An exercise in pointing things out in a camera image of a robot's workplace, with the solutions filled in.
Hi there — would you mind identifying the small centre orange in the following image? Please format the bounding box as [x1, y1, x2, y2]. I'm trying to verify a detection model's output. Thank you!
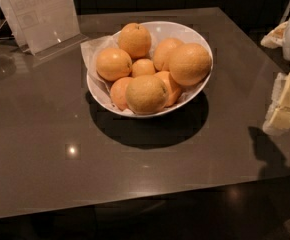
[131, 58, 156, 78]

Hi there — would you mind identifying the orange under right one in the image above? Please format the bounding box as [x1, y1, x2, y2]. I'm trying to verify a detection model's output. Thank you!
[155, 71, 182, 107]

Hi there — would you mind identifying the white paper liner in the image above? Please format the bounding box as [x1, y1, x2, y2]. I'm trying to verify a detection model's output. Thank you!
[81, 36, 117, 96]

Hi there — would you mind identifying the large orange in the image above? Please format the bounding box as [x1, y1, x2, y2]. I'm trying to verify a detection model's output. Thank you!
[125, 75, 169, 115]
[168, 43, 212, 86]

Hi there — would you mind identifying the top back orange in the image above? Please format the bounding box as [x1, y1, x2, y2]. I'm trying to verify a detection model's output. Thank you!
[118, 23, 152, 59]

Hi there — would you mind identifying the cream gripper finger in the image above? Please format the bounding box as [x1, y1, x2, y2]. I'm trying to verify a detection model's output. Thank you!
[260, 21, 288, 49]
[262, 72, 290, 136]

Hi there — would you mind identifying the front left orange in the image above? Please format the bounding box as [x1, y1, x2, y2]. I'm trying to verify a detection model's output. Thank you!
[110, 77, 133, 111]

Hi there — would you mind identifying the clear acrylic sign holder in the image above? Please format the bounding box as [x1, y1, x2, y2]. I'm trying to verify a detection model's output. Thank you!
[0, 0, 87, 59]

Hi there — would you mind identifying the white ceramic bowl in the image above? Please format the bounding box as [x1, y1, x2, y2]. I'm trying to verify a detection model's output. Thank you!
[88, 21, 213, 118]

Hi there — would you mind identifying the back centre orange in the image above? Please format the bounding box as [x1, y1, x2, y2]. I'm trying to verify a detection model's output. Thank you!
[153, 38, 183, 71]

